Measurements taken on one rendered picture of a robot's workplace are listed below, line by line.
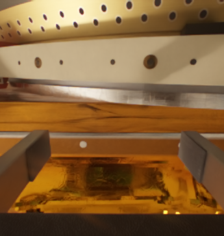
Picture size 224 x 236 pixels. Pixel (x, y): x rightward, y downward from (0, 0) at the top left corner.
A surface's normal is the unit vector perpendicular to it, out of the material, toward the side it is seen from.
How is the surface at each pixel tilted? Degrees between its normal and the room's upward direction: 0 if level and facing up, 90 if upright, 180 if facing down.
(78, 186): 127
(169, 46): 90
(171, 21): 62
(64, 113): 90
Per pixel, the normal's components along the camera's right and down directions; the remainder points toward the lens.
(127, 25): -0.30, 0.68
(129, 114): 0.00, 0.28
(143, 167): 0.01, -0.24
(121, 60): -0.33, 0.26
